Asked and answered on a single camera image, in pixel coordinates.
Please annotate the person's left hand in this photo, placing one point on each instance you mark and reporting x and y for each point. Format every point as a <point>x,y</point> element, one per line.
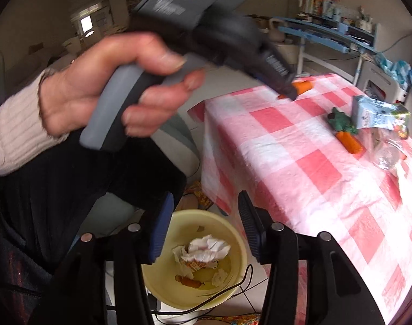
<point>74,91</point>

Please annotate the large crumpled white tissue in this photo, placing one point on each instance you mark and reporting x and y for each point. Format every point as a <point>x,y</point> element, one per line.
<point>209,247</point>

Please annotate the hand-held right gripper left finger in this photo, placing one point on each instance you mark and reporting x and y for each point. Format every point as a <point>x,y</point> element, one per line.
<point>160,230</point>

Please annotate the small crumpled white tissue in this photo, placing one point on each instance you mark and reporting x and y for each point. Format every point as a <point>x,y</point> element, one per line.
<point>219,277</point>

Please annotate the clear plastic bottle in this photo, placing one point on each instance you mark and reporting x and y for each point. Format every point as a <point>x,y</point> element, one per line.
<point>388,155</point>

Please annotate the blue white desk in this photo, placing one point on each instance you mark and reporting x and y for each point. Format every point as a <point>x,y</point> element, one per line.
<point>327,32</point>

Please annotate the floral patterned cloth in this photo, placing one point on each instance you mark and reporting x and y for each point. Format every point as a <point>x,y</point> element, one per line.
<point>233,321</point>
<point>200,194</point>

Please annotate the beige kettlebell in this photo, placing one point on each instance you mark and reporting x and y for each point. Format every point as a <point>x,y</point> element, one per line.
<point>277,32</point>

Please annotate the small orange peel piece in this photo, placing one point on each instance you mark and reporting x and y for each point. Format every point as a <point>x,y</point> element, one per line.
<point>304,87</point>

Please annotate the blue white patterned cloth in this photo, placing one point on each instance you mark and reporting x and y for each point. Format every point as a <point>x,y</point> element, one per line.
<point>395,67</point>

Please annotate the red white checked tablecloth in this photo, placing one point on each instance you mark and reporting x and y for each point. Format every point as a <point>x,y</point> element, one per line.
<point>277,149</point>

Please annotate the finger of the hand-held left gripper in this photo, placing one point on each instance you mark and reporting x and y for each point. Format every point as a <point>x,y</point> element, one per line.
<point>278,71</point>

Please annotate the white plastic chair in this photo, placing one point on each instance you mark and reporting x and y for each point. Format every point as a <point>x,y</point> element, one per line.
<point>378,81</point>

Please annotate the person's left forearm white sleeve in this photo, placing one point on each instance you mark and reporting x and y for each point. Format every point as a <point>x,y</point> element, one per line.
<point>20,132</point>

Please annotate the row of books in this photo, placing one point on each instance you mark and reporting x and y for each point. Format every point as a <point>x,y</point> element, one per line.
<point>319,0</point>

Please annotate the person's dark clothing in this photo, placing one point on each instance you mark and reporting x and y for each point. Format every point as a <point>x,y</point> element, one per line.
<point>74,182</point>

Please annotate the light blue milk carton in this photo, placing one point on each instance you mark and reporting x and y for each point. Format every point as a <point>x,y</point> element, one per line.
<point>371,115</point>

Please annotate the pale yellow plastic bin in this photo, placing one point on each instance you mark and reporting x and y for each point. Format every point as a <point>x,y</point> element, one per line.
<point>199,221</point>

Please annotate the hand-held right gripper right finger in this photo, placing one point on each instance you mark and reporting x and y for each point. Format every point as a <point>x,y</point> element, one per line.
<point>251,230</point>

